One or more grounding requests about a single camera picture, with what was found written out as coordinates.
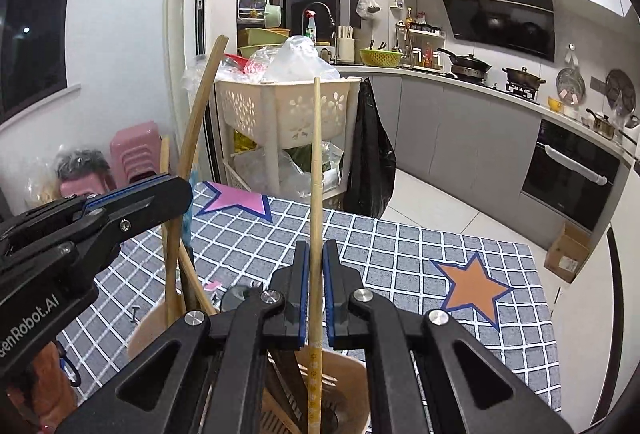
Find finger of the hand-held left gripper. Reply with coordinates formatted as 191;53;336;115
10;174;195;288

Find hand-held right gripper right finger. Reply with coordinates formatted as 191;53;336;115
322;240;573;434

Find green plastic basin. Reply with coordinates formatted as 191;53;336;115
237;28;292;47

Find wooden chopstick with yellow print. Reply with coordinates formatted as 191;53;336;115
306;76;326;434

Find small steel saucepan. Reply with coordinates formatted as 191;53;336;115
586;108;619;137

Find grey metal spoon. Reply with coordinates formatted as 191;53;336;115
220;285;264;313

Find black trash bag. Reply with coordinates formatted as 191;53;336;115
342;78;398;219

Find grey checked star tablecloth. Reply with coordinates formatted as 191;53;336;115
55;181;558;412

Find grey kitchen cabinets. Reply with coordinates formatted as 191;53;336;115
342;74;545;247

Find dark wooden utensil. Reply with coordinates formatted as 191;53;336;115
267;349;307;434

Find dark two-handled pot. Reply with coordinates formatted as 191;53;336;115
501;66;548;90

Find dark window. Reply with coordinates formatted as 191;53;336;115
0;0;89;125

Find beige plastic storage cart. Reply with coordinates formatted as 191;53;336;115
212;76;363;211

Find black frying pan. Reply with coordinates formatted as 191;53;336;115
436;48;494;77

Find dark plastic bag bundle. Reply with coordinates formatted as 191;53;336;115
55;149;112;185

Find long wooden cooking utensil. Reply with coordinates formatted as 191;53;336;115
175;35;231;182

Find clear crinkled plastic bag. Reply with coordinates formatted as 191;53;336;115
24;164;63;211

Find white cutlery holder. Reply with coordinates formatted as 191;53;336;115
336;26;356;64

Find black range hood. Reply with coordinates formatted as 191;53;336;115
434;0;557;62

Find bag of green vegetables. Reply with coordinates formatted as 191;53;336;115
290;143;347;175

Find green plastic colander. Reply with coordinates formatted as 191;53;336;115
359;48;405;67

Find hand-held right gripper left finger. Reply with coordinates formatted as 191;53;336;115
52;240;313;434

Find clear plastic bag pile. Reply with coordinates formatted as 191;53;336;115
247;35;343;83

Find brown plastic utensil holder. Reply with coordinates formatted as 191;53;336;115
127;301;373;434

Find cardboard box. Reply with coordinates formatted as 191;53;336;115
544;221;594;284

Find gas stove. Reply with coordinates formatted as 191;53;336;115
452;71;544;105

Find blue patterned wooden chopstick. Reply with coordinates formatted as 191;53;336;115
181;209;195;249

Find condiment rack with bottles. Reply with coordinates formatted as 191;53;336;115
395;7;446;70

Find chrome kitchen faucet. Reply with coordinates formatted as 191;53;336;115
301;2;337;39

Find black built-in oven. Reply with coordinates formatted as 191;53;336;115
520;119;622;233

